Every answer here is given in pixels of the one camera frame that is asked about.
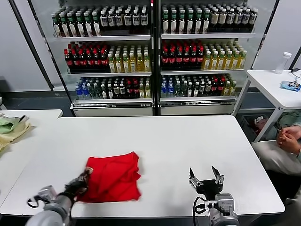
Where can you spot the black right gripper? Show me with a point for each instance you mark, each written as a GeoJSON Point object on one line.
{"type": "Point", "coordinates": [209, 187]}

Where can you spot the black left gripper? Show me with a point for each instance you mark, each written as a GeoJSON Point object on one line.
{"type": "Point", "coordinates": [76, 187]}

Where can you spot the red T-shirt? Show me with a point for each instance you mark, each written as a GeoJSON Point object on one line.
{"type": "Point", "coordinates": [113, 179]}

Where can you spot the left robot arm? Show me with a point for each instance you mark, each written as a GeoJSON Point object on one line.
{"type": "Point", "coordinates": [47, 216]}

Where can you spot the pink clothes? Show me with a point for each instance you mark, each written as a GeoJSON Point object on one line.
{"type": "Point", "coordinates": [261, 127]}

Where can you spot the pale green clothes pile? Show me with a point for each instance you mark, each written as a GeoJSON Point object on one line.
{"type": "Point", "coordinates": [290, 117]}

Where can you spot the person's left hand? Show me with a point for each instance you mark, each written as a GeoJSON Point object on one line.
{"type": "Point", "coordinates": [289, 143]}

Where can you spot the person's right hand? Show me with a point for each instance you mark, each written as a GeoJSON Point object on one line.
{"type": "Point", "coordinates": [291, 131]}

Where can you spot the glass drink display cooler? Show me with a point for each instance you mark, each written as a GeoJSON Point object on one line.
{"type": "Point", "coordinates": [197, 107]}
{"type": "Point", "coordinates": [113, 107]}

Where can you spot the seated person beige clothing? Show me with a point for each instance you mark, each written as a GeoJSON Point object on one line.
{"type": "Point", "coordinates": [275, 157]}

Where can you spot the white adjoining table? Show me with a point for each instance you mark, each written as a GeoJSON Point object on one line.
{"type": "Point", "coordinates": [44, 113]}

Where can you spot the blue-label water bottle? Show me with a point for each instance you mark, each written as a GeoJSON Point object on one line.
{"type": "Point", "coordinates": [170, 90]}
{"type": "Point", "coordinates": [78, 93]}
{"type": "Point", "coordinates": [164, 90]}
{"type": "Point", "coordinates": [85, 93]}

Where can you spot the clear green-tint water bottle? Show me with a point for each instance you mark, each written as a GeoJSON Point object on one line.
{"type": "Point", "coordinates": [177, 89]}
{"type": "Point", "coordinates": [184, 89]}
{"type": "Point", "coordinates": [91, 91]}
{"type": "Point", "coordinates": [97, 91]}

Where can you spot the small dark drink bottle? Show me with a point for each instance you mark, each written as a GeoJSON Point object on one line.
{"type": "Point", "coordinates": [116, 90]}
{"type": "Point", "coordinates": [110, 93]}
{"type": "Point", "coordinates": [208, 89]}
{"type": "Point", "coordinates": [195, 90]}
{"type": "Point", "coordinates": [190, 90]}
{"type": "Point", "coordinates": [122, 90]}
{"type": "Point", "coordinates": [104, 93]}
{"type": "Point", "coordinates": [202, 89]}

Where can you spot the pale yellow cloth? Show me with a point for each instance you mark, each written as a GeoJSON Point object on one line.
{"type": "Point", "coordinates": [14, 136]}

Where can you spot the red-cap cola bottle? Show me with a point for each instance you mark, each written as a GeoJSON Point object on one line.
{"type": "Point", "coordinates": [136, 90]}
{"type": "Point", "coordinates": [68, 62]}
{"type": "Point", "coordinates": [179, 60]}
{"type": "Point", "coordinates": [82, 62]}
{"type": "Point", "coordinates": [104, 61]}
{"type": "Point", "coordinates": [193, 60]}
{"type": "Point", "coordinates": [97, 62]}
{"type": "Point", "coordinates": [214, 88]}
{"type": "Point", "coordinates": [165, 60]}
{"type": "Point", "coordinates": [221, 87]}
{"type": "Point", "coordinates": [200, 60]}
{"type": "Point", "coordinates": [75, 62]}
{"type": "Point", "coordinates": [129, 90]}
{"type": "Point", "coordinates": [90, 62]}
{"type": "Point", "coordinates": [187, 60]}
{"type": "Point", "coordinates": [172, 60]}

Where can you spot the yellow juice bottle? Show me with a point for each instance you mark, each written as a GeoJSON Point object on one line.
{"type": "Point", "coordinates": [148, 91]}
{"type": "Point", "coordinates": [126, 64]}
{"type": "Point", "coordinates": [232, 89]}
{"type": "Point", "coordinates": [207, 62]}
{"type": "Point", "coordinates": [242, 61]}
{"type": "Point", "coordinates": [221, 62]}
{"type": "Point", "coordinates": [141, 91]}
{"type": "Point", "coordinates": [140, 64]}
{"type": "Point", "coordinates": [235, 61]}
{"type": "Point", "coordinates": [228, 62]}
{"type": "Point", "coordinates": [111, 64]}
{"type": "Point", "coordinates": [133, 64]}
{"type": "Point", "coordinates": [214, 62]}
{"type": "Point", "coordinates": [227, 89]}
{"type": "Point", "coordinates": [119, 64]}
{"type": "Point", "coordinates": [147, 64]}

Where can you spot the pale green cloth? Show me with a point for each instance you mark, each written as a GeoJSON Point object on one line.
{"type": "Point", "coordinates": [7, 126]}

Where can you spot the blue plastic packet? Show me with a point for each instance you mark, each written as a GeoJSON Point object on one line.
{"type": "Point", "coordinates": [288, 86]}

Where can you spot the clear bottle white cap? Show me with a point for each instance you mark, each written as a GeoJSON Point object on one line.
{"type": "Point", "coordinates": [282, 63]}

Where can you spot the green-cap dark tea bottle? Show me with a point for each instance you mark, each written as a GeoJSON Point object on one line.
{"type": "Point", "coordinates": [166, 23]}
{"type": "Point", "coordinates": [64, 28]}
{"type": "Point", "coordinates": [206, 23]}
{"type": "Point", "coordinates": [72, 28]}
{"type": "Point", "coordinates": [182, 23]}
{"type": "Point", "coordinates": [89, 27]}
{"type": "Point", "coordinates": [97, 27]}
{"type": "Point", "coordinates": [80, 28]}
{"type": "Point", "coordinates": [56, 28]}
{"type": "Point", "coordinates": [198, 23]}
{"type": "Point", "coordinates": [174, 23]}
{"type": "Point", "coordinates": [190, 23]}

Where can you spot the white-label black drink bottle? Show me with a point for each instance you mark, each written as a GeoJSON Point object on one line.
{"type": "Point", "coordinates": [239, 18]}
{"type": "Point", "coordinates": [128, 20]}
{"type": "Point", "coordinates": [222, 18]}
{"type": "Point", "coordinates": [136, 20]}
{"type": "Point", "coordinates": [254, 17]}
{"type": "Point", "coordinates": [246, 18]}
{"type": "Point", "coordinates": [144, 20]}
{"type": "Point", "coordinates": [104, 21]}
{"type": "Point", "coordinates": [231, 18]}
{"type": "Point", "coordinates": [119, 21]}
{"type": "Point", "coordinates": [214, 18]}
{"type": "Point", "coordinates": [112, 21]}

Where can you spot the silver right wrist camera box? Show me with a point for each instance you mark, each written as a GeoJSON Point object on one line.
{"type": "Point", "coordinates": [224, 202]}

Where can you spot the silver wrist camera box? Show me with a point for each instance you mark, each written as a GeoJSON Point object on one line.
{"type": "Point", "coordinates": [48, 193]}
{"type": "Point", "coordinates": [224, 202]}

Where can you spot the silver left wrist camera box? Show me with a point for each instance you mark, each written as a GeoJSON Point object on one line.
{"type": "Point", "coordinates": [48, 193]}

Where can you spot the white metal-frame side table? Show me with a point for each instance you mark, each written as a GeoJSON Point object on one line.
{"type": "Point", "coordinates": [265, 82]}

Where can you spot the dark metal wall pole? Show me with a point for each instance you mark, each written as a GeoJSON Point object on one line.
{"type": "Point", "coordinates": [32, 44]}

